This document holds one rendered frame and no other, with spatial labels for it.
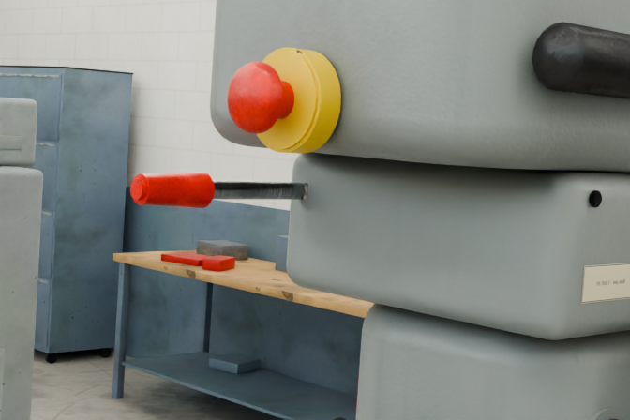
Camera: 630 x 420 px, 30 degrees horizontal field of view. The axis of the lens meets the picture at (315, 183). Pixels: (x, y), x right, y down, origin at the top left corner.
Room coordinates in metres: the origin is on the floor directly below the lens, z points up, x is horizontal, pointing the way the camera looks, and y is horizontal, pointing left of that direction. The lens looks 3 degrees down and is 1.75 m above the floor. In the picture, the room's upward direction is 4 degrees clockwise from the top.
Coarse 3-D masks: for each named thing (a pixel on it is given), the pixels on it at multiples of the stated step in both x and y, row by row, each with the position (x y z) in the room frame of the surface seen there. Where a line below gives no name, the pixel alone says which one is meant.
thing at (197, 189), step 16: (144, 176) 0.72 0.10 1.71; (160, 176) 0.73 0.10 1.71; (176, 176) 0.74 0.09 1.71; (192, 176) 0.75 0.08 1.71; (208, 176) 0.75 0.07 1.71; (144, 192) 0.72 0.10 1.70; (160, 192) 0.73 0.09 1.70; (176, 192) 0.73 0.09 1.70; (192, 192) 0.74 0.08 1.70; (208, 192) 0.75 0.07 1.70; (224, 192) 0.77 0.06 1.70; (240, 192) 0.78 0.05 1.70; (256, 192) 0.79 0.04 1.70; (272, 192) 0.80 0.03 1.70; (288, 192) 0.81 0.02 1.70; (304, 192) 0.82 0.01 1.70
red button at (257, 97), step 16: (256, 64) 0.65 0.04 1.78; (240, 80) 0.65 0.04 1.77; (256, 80) 0.64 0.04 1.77; (272, 80) 0.64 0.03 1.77; (240, 96) 0.65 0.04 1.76; (256, 96) 0.64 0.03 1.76; (272, 96) 0.64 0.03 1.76; (288, 96) 0.66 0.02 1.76; (240, 112) 0.65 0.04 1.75; (256, 112) 0.64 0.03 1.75; (272, 112) 0.64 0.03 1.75; (288, 112) 0.66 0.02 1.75; (256, 128) 0.65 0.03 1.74
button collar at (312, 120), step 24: (288, 48) 0.67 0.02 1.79; (288, 72) 0.67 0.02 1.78; (312, 72) 0.65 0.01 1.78; (312, 96) 0.65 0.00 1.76; (336, 96) 0.66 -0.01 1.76; (288, 120) 0.66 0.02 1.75; (312, 120) 0.65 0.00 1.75; (336, 120) 0.66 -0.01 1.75; (264, 144) 0.68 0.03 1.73; (288, 144) 0.66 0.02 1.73; (312, 144) 0.66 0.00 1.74
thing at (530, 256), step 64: (320, 192) 0.81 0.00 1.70; (384, 192) 0.77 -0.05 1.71; (448, 192) 0.73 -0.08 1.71; (512, 192) 0.69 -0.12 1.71; (576, 192) 0.67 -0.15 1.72; (320, 256) 0.81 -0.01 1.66; (384, 256) 0.76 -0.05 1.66; (448, 256) 0.72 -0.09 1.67; (512, 256) 0.69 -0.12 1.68; (576, 256) 0.67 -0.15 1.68; (512, 320) 0.69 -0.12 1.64; (576, 320) 0.68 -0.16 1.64
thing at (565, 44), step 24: (552, 24) 0.60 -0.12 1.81; (576, 24) 0.60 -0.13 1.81; (552, 48) 0.60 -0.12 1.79; (576, 48) 0.59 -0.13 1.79; (600, 48) 0.60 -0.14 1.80; (624, 48) 0.61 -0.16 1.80; (552, 72) 0.60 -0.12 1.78; (576, 72) 0.59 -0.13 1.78; (600, 72) 0.60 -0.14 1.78; (624, 72) 0.61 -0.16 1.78; (624, 96) 0.64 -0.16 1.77
